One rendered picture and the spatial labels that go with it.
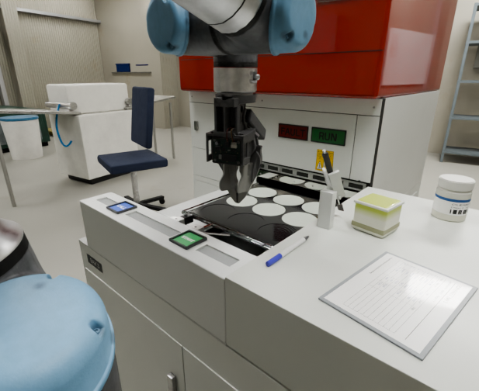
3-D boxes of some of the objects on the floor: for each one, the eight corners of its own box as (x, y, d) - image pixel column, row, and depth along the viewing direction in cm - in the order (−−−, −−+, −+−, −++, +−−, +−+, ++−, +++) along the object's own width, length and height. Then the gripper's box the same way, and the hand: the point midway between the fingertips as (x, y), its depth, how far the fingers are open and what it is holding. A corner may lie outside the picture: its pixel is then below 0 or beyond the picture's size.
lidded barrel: (36, 152, 578) (28, 114, 555) (53, 156, 549) (44, 116, 526) (2, 157, 536) (-9, 117, 513) (18, 162, 507) (8, 119, 484)
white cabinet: (225, 336, 169) (223, 188, 141) (431, 478, 109) (498, 271, 81) (110, 430, 124) (72, 241, 96) (352, 759, 64) (443, 517, 36)
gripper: (199, 95, 54) (203, 211, 62) (250, 97, 51) (248, 219, 59) (220, 91, 61) (221, 195, 69) (265, 93, 58) (262, 202, 66)
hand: (239, 195), depth 66 cm, fingers closed
